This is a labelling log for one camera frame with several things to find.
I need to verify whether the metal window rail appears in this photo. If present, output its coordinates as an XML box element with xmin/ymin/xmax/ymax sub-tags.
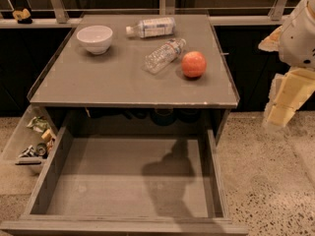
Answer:
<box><xmin>0</xmin><ymin>0</ymin><xmax>300</xmax><ymax>29</ymax></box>

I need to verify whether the yellow and black object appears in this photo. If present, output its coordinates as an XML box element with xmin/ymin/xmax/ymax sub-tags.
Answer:
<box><xmin>12</xmin><ymin>8</ymin><xmax>32</xmax><ymax>24</ymax></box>

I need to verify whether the clear plastic side bin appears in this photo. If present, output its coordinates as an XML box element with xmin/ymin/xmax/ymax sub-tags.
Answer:
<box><xmin>1</xmin><ymin>105</ymin><xmax>58</xmax><ymax>174</ymax></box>

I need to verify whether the white labelled plastic bottle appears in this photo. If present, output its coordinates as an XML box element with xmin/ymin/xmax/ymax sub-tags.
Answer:
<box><xmin>126</xmin><ymin>17</ymin><xmax>176</xmax><ymax>38</ymax></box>

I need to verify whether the clear crushed plastic bottle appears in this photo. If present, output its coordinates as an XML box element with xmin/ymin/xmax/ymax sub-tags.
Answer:
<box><xmin>144</xmin><ymin>38</ymin><xmax>186</xmax><ymax>75</ymax></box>

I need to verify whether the red apple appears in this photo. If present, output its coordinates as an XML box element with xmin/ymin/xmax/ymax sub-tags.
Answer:
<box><xmin>181</xmin><ymin>51</ymin><xmax>207</xmax><ymax>78</ymax></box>

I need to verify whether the white ceramic bowl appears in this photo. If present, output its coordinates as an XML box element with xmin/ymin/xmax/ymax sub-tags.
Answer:
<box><xmin>77</xmin><ymin>26</ymin><xmax>113</xmax><ymax>55</ymax></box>

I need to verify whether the small metal can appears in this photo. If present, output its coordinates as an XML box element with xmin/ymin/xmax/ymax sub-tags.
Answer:
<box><xmin>35</xmin><ymin>143</ymin><xmax>47</xmax><ymax>156</ymax></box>

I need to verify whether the open grey top drawer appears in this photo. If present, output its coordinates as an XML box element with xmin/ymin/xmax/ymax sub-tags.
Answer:
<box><xmin>1</xmin><ymin>111</ymin><xmax>248</xmax><ymax>236</ymax></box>

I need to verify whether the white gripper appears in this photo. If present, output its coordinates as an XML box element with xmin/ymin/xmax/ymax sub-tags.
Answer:
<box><xmin>258</xmin><ymin>0</ymin><xmax>315</xmax><ymax>128</ymax></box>

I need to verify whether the green crumpled wrapper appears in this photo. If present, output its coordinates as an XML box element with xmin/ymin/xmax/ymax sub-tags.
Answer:
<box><xmin>27</xmin><ymin>117</ymin><xmax>50</xmax><ymax>133</ymax></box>

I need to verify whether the grey cabinet with top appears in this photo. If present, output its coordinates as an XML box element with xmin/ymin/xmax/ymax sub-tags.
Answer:
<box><xmin>28</xmin><ymin>15</ymin><xmax>239</xmax><ymax>131</ymax></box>

